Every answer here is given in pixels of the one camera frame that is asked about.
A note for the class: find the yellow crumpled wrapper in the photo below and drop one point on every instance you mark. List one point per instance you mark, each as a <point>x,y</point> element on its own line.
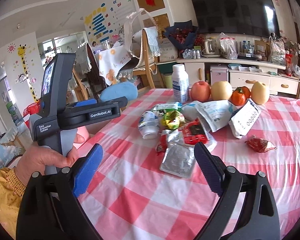
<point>173,120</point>

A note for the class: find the pink storage box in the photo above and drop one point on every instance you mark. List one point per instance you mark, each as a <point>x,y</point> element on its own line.
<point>219,72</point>

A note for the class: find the clear plastic bag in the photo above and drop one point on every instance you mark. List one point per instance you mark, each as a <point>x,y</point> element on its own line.
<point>228,47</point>

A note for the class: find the white blue pouch bag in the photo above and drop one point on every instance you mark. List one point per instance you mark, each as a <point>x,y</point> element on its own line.
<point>213,114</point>

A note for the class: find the yellow sleeve left forearm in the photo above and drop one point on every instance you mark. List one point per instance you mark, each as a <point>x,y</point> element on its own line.
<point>11,193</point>

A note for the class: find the green waste bin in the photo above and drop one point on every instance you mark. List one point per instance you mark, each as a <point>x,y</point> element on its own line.
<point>168,80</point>

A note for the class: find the yellow pear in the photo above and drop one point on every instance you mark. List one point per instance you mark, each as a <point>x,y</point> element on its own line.
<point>260,93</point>
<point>221,90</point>

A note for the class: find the red patterned candy wrapper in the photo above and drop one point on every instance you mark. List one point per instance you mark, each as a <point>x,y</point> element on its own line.
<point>260,145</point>

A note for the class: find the black flat television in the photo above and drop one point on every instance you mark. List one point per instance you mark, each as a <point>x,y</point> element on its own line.
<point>247,17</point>

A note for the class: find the small white yogurt bottle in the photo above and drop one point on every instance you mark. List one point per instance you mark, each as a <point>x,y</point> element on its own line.
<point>148,125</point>

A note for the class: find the green white snack wrapper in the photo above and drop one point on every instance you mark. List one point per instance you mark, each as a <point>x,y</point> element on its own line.
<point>163,108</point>

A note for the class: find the blue cushioned stool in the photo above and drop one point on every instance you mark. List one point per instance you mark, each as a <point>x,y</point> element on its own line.
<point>127,89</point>

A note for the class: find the pink plastic trash bin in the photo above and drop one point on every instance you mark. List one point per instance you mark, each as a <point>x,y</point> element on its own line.
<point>82,131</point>

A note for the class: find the white tv cabinet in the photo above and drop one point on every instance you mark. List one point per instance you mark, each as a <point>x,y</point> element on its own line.
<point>245,73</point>

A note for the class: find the orange tangerine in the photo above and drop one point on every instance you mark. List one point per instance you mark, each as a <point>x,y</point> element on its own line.
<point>240,95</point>

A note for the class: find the white electric kettle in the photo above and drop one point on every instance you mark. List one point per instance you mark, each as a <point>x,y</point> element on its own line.
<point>210,48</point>

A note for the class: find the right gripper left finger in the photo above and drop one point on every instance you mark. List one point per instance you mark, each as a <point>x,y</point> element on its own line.
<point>50,208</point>

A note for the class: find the dark blue flower bouquet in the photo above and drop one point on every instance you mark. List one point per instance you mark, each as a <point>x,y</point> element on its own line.
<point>182,35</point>

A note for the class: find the silver foil packet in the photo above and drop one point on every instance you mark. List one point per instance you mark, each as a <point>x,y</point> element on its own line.
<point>178,160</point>

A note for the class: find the dining table white cloth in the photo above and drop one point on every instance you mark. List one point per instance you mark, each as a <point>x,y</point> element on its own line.
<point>111,61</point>

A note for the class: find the red black snack wrapper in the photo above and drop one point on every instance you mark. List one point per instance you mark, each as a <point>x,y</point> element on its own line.
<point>194,132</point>

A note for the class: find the red apple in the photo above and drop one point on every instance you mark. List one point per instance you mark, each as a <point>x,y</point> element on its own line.
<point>200,91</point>

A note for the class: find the white folded packet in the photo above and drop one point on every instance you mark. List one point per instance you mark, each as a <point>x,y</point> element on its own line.
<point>242,119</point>

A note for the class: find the dark wooden chair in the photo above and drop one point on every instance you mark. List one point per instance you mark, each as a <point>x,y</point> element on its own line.
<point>96,82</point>

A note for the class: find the person's left hand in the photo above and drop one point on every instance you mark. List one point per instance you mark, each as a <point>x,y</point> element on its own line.
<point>36,159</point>

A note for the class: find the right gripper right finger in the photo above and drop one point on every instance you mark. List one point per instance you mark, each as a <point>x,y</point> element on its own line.
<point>258,218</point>

